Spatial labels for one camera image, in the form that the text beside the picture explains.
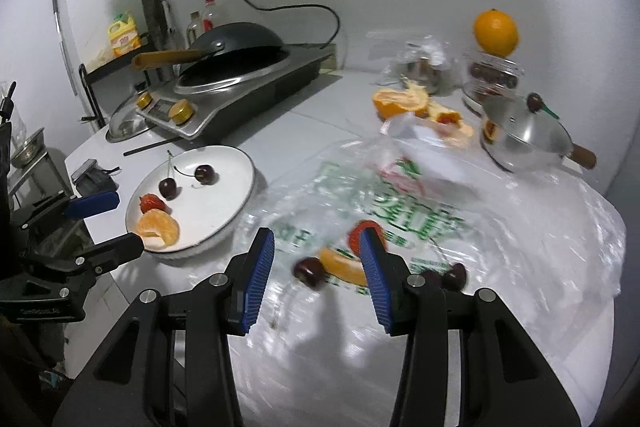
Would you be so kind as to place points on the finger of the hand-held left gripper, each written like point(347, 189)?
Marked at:
point(117, 248)
point(92, 204)

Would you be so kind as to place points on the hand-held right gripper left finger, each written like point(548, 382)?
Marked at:
point(255, 282)

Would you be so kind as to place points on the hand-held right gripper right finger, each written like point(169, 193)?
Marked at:
point(375, 282)

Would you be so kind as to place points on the peeled orange segment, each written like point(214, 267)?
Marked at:
point(157, 229)
point(342, 267)

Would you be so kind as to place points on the red strawberry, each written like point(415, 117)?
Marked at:
point(152, 203)
point(357, 234)

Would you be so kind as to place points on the dark red cherry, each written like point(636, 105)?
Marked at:
point(205, 174)
point(309, 273)
point(168, 188)
point(454, 277)

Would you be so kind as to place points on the white plate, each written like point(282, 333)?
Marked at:
point(210, 212)

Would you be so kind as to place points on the printed clear plastic bag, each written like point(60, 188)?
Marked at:
point(500, 232)

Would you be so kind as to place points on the small black device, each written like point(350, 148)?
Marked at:
point(87, 174)

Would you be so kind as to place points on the black chopsticks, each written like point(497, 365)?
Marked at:
point(150, 147)

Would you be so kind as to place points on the steel basin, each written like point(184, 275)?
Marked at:
point(27, 149)

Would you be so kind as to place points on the large pot lid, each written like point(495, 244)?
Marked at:
point(125, 122)

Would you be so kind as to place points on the black metal rack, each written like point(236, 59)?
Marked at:
point(100, 74)

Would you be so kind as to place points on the white plastic bag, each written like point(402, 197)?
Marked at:
point(100, 57)

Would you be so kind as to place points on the yellow detergent bottle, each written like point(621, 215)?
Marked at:
point(125, 39)

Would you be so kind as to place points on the orange peel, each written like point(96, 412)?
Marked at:
point(460, 132)

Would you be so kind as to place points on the half peeled orange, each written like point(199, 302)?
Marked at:
point(392, 104)

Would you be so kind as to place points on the steel induction cooker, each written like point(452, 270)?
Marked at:
point(260, 92)

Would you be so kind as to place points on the black umbrella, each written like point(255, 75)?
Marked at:
point(162, 27)

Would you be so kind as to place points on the cooking oil bottle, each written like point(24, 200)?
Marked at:
point(194, 29)

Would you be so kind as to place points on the small steel pot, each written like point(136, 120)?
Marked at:
point(525, 137)

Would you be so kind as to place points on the black wok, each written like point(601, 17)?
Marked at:
point(235, 39)

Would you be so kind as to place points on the red cap bottle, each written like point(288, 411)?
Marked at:
point(210, 19)

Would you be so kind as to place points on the glass jar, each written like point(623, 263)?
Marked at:
point(492, 77)

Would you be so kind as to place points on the crumpled clear plastic bag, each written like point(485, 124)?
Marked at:
point(430, 49)

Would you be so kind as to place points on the whole orange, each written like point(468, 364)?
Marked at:
point(496, 32)

